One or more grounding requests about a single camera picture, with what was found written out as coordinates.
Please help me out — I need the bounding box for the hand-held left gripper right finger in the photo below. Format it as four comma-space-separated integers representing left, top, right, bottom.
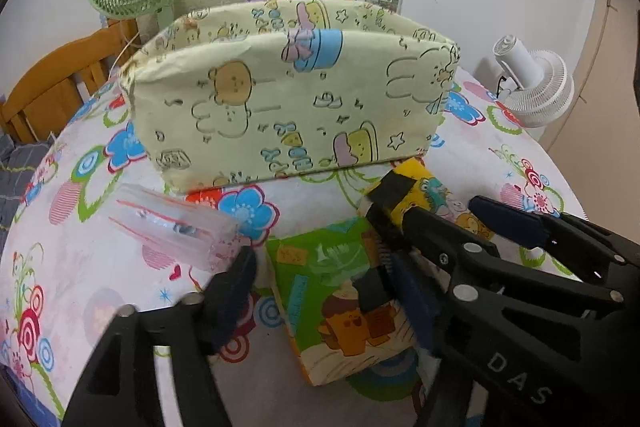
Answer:
390, 252, 476, 427

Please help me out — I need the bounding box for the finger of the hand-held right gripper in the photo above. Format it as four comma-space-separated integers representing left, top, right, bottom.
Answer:
469, 196, 640, 280
367, 204, 502, 279

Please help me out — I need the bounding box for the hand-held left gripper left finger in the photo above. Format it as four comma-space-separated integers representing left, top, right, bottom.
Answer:
60, 244, 258, 427

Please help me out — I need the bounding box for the yellow cartoon packet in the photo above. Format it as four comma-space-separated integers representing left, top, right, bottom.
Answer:
357, 157, 496, 253

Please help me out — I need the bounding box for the green cartoon tissue packet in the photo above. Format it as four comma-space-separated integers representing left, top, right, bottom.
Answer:
265, 217, 426, 388

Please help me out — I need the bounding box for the yellow cartoon fabric storage box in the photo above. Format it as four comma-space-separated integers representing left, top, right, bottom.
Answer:
119, 0, 462, 195

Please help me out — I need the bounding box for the clear plastic pencil case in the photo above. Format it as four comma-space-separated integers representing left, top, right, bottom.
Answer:
109, 183, 241, 273

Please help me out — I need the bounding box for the white standing fan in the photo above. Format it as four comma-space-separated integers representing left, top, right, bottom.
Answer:
487, 34, 576, 128

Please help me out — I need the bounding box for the floral tablecloth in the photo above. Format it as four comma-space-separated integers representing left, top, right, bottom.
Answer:
0, 67, 588, 427

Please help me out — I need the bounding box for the beige door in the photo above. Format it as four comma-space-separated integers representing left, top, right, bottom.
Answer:
540, 0, 640, 188

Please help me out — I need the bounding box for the blue checked bed sheet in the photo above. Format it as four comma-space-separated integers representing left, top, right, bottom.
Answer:
0, 367, 66, 427

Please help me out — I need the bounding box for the grey plaid pillow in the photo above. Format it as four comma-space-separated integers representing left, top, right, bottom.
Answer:
0, 134, 51, 218

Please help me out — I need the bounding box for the wooden bed headboard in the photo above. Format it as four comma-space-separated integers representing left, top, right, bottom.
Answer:
0, 19, 138, 142

